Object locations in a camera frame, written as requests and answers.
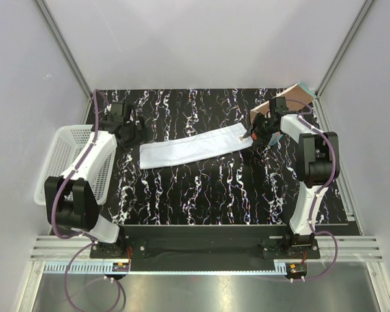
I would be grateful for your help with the white plastic basket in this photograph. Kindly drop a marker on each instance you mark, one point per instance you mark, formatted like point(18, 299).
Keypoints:
point(68, 146)

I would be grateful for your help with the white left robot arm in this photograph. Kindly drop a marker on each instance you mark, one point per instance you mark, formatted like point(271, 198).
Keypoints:
point(72, 207)

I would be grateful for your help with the aluminium corner post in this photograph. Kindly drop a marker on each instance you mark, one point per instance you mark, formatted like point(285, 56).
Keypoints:
point(62, 45)
point(345, 44)

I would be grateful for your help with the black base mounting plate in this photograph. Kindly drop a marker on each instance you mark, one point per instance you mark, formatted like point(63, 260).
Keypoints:
point(207, 248)

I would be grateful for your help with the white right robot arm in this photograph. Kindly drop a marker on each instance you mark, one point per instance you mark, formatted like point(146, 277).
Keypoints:
point(317, 166)

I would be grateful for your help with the aluminium front rail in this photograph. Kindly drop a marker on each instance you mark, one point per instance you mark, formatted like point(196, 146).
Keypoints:
point(350, 248)

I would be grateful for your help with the right aluminium corner post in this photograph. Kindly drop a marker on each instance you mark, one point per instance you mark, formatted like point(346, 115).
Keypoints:
point(345, 44)

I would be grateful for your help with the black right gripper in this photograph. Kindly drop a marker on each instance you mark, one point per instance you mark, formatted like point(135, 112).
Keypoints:
point(262, 140)

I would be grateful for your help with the brown folded towel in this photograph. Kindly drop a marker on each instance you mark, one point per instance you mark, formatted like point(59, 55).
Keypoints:
point(297, 98)

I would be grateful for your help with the white terry towel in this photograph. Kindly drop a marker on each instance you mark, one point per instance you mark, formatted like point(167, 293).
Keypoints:
point(194, 148)

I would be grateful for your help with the white slotted cable duct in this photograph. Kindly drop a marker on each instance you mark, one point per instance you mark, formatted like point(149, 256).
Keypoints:
point(80, 267)

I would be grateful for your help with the left aluminium corner post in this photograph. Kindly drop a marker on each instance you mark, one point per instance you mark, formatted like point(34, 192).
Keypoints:
point(62, 45)

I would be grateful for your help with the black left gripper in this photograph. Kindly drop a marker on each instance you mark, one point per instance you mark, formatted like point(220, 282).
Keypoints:
point(138, 134)

